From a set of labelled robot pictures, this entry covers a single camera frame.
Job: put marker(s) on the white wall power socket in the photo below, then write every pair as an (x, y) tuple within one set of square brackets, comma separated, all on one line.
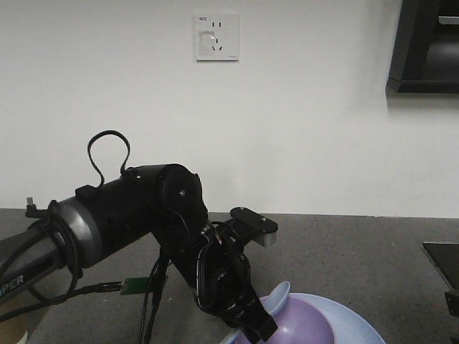
[(217, 37)]

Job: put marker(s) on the black wall-mounted cabinet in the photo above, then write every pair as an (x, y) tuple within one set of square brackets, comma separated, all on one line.
[(425, 54)]

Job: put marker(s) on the brown paper cup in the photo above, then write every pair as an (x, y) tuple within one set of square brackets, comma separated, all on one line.
[(14, 331)]

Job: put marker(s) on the light blue plastic spoon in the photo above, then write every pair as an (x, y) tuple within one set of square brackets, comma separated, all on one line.
[(275, 301)]

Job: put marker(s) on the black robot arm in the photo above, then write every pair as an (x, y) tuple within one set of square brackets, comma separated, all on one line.
[(165, 201)]

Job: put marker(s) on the black flat cooktop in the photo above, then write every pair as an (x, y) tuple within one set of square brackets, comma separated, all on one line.
[(444, 256)]

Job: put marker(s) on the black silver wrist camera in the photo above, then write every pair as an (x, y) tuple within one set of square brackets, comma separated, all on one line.
[(251, 226)]

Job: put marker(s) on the small green circuit board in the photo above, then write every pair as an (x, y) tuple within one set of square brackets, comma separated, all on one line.
[(142, 285)]

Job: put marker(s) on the purple plastic bowl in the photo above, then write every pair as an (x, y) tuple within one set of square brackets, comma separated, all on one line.
[(300, 322)]

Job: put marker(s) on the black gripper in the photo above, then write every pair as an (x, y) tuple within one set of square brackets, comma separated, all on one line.
[(223, 280)]

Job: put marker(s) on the light blue plastic plate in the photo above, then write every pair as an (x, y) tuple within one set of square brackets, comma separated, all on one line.
[(348, 326)]

